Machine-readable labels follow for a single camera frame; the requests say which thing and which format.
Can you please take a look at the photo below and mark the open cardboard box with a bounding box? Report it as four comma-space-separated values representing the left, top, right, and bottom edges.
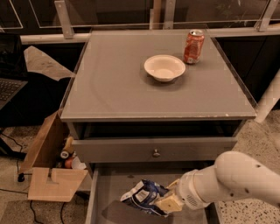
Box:
18, 112, 88, 202

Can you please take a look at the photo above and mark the round metal drawer knob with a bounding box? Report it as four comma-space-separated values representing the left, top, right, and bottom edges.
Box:
152, 149, 160, 158

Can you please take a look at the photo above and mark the grey open middle drawer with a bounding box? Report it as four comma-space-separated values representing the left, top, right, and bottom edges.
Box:
85, 162, 221, 224

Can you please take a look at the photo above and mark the grey metal railing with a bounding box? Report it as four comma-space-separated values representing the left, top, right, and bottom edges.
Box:
21, 0, 280, 44

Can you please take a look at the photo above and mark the black laptop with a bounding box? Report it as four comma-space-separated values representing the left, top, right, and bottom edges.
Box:
0, 32, 27, 109

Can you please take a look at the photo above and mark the blue chip bag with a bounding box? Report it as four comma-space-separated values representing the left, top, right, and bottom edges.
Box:
120, 179, 169, 217

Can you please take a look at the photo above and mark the orange soda can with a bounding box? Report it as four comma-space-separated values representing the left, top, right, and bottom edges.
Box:
184, 29, 205, 64

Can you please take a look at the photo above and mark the orange round object in box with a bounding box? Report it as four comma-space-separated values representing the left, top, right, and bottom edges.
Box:
65, 157, 73, 169

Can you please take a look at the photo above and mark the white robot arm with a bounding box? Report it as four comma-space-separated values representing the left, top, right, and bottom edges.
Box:
155, 151, 280, 213

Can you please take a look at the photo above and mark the white paper bowl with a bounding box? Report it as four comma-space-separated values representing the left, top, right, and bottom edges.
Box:
143, 55, 186, 82

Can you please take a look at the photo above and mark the grey drawer cabinet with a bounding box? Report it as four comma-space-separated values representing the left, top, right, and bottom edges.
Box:
59, 28, 257, 179

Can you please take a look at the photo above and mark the black floor cable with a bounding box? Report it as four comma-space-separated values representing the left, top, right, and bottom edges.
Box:
0, 132, 68, 224

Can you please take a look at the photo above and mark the grey top drawer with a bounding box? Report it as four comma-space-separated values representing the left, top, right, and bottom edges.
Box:
73, 137, 237, 163

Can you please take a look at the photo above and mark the yellow bottle in box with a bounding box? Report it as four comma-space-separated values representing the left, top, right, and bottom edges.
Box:
60, 136, 74, 159

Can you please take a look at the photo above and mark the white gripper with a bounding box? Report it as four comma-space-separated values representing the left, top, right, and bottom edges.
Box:
155, 169, 214, 214

